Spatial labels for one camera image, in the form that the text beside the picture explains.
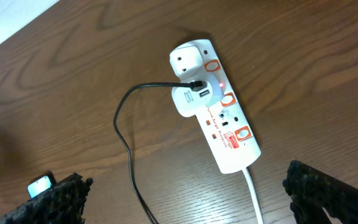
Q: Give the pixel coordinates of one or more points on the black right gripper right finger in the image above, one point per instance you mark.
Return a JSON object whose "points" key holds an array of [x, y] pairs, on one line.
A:
{"points": [[316, 196]]}

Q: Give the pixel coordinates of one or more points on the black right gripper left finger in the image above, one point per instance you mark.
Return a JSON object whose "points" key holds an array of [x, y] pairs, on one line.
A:
{"points": [[64, 203]]}

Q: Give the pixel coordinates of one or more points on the blue screen smartphone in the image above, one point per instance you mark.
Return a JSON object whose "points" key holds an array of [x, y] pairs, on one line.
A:
{"points": [[40, 185]]}

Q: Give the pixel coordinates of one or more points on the white charger plug adapter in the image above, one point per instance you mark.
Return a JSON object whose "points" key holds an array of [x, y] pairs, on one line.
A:
{"points": [[189, 101]]}

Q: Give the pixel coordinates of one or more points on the white power strip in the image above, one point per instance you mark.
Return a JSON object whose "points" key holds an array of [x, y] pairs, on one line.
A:
{"points": [[224, 124]]}

